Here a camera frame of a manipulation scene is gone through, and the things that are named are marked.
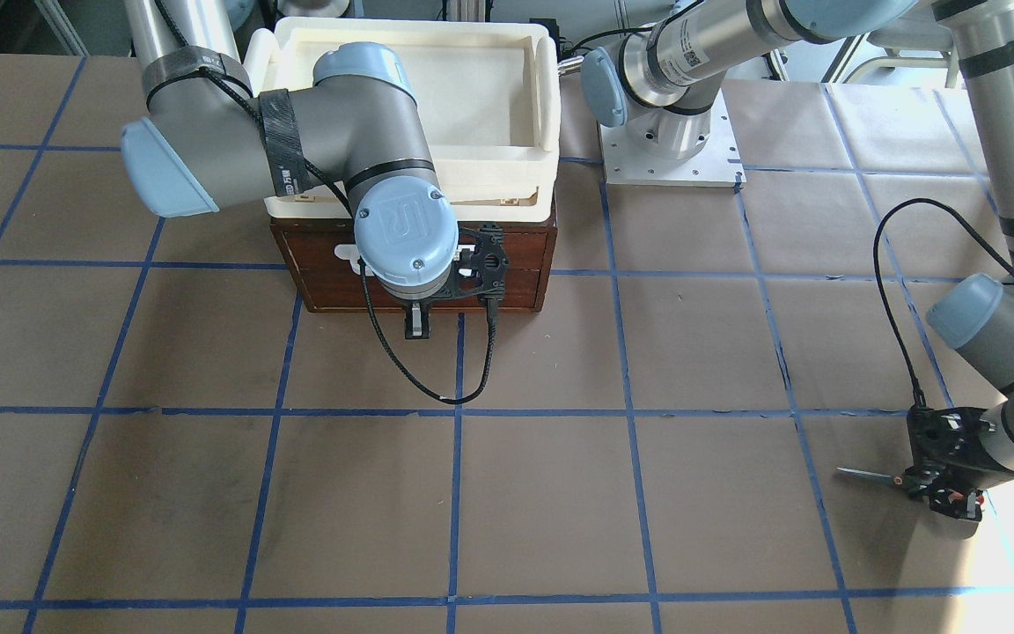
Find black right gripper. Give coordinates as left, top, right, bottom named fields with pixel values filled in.
left=397, top=297, right=437, bottom=340

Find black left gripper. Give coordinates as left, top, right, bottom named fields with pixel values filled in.
left=906, top=407, right=994, bottom=520

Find grey orange scissors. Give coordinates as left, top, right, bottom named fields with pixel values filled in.
left=837, top=464, right=985, bottom=522

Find white drawer handle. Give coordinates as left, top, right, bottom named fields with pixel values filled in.
left=334, top=242, right=362, bottom=276

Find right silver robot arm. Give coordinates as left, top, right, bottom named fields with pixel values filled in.
left=121, top=1, right=459, bottom=340

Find dark wooden drawer cabinet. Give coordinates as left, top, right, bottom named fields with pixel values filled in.
left=269, top=205, right=558, bottom=313

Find cream plastic tray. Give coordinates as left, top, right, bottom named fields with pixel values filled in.
left=243, top=18, right=561, bottom=222

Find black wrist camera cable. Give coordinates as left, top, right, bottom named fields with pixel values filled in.
left=357, top=264, right=499, bottom=406

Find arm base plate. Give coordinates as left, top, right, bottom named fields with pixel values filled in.
left=599, top=93, right=747, bottom=188

